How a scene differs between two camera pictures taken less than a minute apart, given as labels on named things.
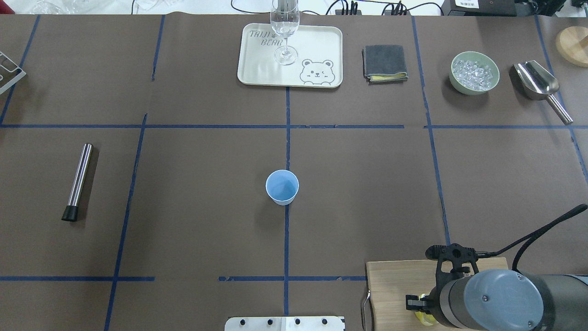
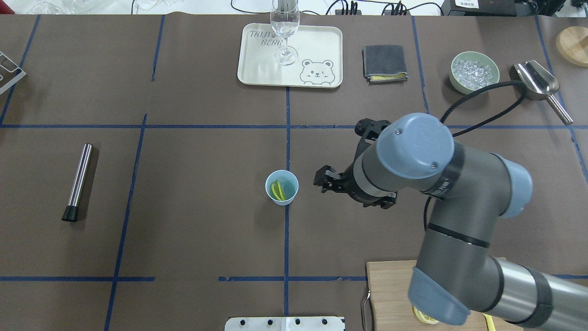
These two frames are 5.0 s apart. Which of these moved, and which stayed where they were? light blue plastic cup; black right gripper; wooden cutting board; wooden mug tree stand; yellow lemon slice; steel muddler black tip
Moved: yellow lemon slice; black right gripper
Stayed: steel muddler black tip; wooden cutting board; light blue plastic cup; wooden mug tree stand
